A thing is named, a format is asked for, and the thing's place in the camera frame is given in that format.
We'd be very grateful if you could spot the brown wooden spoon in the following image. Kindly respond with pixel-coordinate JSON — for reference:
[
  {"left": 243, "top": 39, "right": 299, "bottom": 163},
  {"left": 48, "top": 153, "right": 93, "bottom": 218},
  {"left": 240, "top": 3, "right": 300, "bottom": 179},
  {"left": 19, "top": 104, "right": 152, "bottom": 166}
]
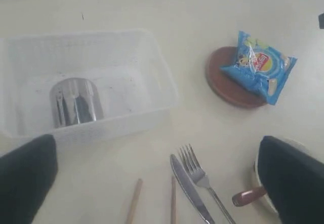
[{"left": 232, "top": 186, "right": 267, "bottom": 207}]

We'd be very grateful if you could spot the white perforated plastic basket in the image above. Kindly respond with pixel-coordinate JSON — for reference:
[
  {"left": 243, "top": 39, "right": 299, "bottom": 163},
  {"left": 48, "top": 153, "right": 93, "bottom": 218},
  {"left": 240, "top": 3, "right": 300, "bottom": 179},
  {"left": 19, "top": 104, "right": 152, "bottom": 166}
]
[{"left": 1, "top": 29, "right": 178, "bottom": 147}]

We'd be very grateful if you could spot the clear faceted glass cup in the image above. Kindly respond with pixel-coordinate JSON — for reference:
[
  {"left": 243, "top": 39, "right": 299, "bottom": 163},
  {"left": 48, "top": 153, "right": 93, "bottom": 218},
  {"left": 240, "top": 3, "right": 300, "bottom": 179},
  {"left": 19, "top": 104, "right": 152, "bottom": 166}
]
[{"left": 50, "top": 77, "right": 104, "bottom": 128}]

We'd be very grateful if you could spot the wooden chopstick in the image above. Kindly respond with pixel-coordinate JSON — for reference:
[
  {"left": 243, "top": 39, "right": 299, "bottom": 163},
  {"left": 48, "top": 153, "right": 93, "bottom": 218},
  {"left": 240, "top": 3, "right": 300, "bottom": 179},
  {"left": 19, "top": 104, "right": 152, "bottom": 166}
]
[
  {"left": 126, "top": 178, "right": 143, "bottom": 224},
  {"left": 171, "top": 176, "right": 177, "bottom": 224}
]

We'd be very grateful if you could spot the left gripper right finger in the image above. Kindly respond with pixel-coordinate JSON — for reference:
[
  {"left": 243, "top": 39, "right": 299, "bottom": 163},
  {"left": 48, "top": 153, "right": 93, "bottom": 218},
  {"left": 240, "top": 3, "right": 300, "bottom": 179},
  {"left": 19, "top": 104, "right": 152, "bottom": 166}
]
[{"left": 259, "top": 136, "right": 323, "bottom": 223}]

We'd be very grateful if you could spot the blue chips bag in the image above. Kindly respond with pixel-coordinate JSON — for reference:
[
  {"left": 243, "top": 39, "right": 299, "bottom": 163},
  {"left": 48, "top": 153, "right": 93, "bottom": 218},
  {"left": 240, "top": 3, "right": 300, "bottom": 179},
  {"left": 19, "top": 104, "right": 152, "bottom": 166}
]
[{"left": 220, "top": 31, "right": 297, "bottom": 105}]

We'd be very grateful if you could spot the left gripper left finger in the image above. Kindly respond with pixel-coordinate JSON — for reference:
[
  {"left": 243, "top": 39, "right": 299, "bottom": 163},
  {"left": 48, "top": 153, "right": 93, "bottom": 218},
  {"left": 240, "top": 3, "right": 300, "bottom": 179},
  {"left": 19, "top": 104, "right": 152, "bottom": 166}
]
[{"left": 1, "top": 134, "right": 58, "bottom": 223}]

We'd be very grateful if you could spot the brown wooden plate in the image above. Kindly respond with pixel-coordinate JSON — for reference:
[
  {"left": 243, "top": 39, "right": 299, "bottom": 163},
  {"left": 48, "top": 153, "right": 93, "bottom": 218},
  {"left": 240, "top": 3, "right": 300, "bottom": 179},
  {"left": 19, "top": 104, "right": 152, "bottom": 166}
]
[{"left": 206, "top": 46, "right": 266, "bottom": 109}]

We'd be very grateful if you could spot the silver table knife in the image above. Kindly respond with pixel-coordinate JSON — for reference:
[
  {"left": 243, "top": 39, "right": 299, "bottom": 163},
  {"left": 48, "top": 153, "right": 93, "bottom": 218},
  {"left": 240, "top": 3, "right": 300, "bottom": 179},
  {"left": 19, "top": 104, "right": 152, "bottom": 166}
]
[{"left": 170, "top": 154, "right": 215, "bottom": 224}]

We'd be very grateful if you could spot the white floral ceramic bowl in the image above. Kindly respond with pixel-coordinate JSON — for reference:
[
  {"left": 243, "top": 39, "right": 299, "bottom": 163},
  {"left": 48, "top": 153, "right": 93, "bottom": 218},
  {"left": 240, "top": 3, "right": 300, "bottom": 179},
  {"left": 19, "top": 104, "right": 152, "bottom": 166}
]
[{"left": 254, "top": 136, "right": 317, "bottom": 215}]

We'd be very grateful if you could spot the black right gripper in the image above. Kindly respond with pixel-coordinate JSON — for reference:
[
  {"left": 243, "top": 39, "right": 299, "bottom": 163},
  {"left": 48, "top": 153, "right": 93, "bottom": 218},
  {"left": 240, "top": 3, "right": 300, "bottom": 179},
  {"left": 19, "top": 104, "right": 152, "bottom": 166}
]
[{"left": 318, "top": 13, "right": 324, "bottom": 29}]

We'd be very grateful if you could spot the silver fork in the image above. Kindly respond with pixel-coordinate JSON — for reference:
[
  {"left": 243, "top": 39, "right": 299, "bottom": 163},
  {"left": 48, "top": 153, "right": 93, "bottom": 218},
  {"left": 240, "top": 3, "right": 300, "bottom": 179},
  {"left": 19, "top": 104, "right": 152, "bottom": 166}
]
[{"left": 179, "top": 144, "right": 235, "bottom": 224}]

